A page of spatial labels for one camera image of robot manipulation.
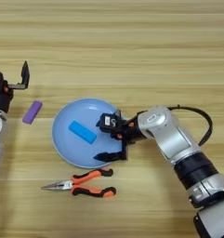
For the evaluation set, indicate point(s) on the purple rectangular block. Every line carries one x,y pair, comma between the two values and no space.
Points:
32,112

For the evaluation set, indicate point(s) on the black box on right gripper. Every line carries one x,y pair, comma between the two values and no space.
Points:
108,122

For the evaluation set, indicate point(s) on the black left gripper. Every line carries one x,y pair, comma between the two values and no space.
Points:
2,102

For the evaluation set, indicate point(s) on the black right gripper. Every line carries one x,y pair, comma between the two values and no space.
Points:
132,130

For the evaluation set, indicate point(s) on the orange black needle-nose pliers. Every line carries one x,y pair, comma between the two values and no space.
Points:
88,176

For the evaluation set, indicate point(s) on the light blue round plate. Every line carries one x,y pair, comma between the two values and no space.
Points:
70,148

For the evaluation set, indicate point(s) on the blue rectangular block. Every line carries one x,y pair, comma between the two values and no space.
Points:
82,132

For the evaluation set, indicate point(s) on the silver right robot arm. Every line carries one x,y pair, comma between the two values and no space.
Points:
166,133

